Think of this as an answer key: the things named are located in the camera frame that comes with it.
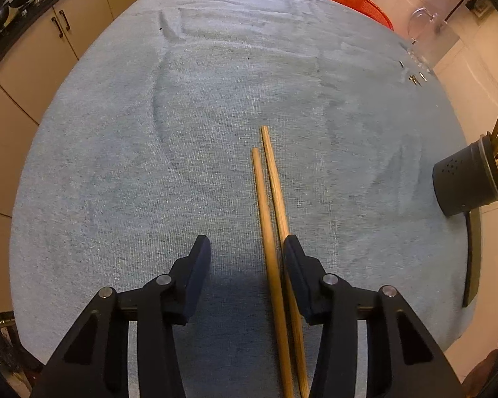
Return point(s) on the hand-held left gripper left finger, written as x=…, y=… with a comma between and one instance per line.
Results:
x=201, y=265

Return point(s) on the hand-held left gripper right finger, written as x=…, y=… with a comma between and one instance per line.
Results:
x=295, y=284

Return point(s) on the light wooden chopstick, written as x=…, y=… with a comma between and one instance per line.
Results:
x=265, y=232
x=274, y=182

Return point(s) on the dark grey utensil holder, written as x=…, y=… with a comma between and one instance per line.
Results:
x=464, y=182

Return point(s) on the blue-grey towel cloth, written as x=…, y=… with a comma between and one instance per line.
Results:
x=149, y=153

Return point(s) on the dark grey flat bar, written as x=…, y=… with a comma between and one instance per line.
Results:
x=473, y=257

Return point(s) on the beige kitchen cabinets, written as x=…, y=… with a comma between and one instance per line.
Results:
x=16, y=103

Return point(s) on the red plastic colander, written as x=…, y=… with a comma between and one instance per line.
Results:
x=357, y=2

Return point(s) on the clear glass pitcher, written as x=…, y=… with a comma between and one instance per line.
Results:
x=433, y=29

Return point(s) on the black kitchen countertop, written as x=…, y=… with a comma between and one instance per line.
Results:
x=8, y=37

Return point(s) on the wall power outlet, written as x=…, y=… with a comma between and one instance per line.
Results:
x=478, y=5

